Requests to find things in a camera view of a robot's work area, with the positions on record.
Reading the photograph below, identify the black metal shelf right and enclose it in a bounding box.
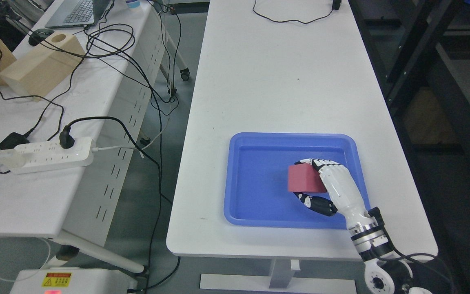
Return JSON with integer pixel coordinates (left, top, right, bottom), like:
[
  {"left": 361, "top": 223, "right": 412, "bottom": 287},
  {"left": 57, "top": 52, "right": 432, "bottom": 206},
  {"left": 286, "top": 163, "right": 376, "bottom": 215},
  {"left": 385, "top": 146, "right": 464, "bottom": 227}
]
[{"left": 349, "top": 0, "right": 470, "bottom": 294}]

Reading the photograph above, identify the white black floor device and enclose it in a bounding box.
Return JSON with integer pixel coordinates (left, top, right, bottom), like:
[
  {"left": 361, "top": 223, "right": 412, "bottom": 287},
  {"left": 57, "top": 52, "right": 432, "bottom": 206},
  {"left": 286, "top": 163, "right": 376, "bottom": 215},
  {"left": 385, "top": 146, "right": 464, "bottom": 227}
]
[{"left": 11, "top": 267, "right": 137, "bottom": 294}]

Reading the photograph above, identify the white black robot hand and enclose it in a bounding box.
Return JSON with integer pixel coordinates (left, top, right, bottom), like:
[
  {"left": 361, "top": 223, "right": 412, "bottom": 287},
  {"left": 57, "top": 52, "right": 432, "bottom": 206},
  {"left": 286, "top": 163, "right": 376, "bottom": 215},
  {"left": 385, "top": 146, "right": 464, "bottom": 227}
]
[{"left": 292, "top": 158, "right": 373, "bottom": 229}]

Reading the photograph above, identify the white folding desk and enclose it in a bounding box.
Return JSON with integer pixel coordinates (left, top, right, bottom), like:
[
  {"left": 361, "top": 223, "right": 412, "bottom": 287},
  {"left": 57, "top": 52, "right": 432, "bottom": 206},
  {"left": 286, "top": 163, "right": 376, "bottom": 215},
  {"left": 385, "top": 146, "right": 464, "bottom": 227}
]
[{"left": 0, "top": 0, "right": 191, "bottom": 274}]

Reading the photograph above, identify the white power strip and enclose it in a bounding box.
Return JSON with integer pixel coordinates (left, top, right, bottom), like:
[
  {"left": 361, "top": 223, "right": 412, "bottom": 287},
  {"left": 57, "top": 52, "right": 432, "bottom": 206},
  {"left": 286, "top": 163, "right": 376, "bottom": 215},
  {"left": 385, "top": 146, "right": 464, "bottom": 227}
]
[{"left": 0, "top": 136, "right": 95, "bottom": 174}]

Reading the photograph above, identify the white table with leg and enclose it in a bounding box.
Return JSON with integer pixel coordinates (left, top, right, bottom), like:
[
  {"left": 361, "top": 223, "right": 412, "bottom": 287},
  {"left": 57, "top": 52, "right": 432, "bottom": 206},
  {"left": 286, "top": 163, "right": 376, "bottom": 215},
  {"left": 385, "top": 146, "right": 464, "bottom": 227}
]
[{"left": 166, "top": 0, "right": 438, "bottom": 294}]

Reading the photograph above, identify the wooden box with hole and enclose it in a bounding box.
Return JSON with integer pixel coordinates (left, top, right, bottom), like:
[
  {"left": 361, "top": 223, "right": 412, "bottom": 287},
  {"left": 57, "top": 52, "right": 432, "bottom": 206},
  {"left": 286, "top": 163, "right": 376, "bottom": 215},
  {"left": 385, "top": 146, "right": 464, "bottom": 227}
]
[{"left": 0, "top": 32, "right": 85, "bottom": 97}]

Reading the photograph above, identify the blue plastic tray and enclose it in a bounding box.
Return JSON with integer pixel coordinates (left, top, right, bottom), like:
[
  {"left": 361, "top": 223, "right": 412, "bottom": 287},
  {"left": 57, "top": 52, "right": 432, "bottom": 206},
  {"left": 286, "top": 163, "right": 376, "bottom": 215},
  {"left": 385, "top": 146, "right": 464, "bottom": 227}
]
[{"left": 224, "top": 132, "right": 370, "bottom": 229}]

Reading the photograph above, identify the pink foam block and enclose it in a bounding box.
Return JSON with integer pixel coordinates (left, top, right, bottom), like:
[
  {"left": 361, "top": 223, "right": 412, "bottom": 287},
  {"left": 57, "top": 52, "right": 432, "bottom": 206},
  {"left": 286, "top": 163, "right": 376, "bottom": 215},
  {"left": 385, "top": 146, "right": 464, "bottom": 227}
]
[{"left": 287, "top": 163, "right": 328, "bottom": 193}]

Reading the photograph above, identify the black computer mouse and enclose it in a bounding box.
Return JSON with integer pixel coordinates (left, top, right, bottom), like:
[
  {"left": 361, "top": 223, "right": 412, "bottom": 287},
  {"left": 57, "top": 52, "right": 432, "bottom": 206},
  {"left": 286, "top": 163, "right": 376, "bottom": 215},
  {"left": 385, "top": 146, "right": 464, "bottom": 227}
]
[{"left": 28, "top": 28, "right": 55, "bottom": 47}]

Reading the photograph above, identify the grey laptop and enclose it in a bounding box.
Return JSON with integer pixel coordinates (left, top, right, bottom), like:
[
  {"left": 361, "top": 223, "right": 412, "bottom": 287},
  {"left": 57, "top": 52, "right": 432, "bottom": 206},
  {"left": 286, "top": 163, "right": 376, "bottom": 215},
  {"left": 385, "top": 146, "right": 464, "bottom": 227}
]
[{"left": 45, "top": 0, "right": 110, "bottom": 29}]

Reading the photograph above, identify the black cable on table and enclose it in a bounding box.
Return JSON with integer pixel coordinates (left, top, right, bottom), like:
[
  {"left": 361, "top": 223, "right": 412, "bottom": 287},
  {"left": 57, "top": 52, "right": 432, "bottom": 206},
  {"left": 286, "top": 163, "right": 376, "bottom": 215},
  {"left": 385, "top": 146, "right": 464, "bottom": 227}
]
[{"left": 253, "top": 0, "right": 344, "bottom": 24}]

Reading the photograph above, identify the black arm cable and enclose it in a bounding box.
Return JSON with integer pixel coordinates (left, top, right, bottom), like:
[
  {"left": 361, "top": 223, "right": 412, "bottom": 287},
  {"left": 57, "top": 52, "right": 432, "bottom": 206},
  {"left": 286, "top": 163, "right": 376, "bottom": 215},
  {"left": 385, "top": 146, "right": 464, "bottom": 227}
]
[{"left": 390, "top": 245, "right": 458, "bottom": 294}]

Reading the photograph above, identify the long black floor cable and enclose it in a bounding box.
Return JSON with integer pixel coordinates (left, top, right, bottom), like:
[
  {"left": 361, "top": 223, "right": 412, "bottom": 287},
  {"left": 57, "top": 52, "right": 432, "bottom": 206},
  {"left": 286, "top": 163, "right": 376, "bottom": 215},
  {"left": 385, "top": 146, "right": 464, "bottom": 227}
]
[{"left": 60, "top": 0, "right": 182, "bottom": 292}]

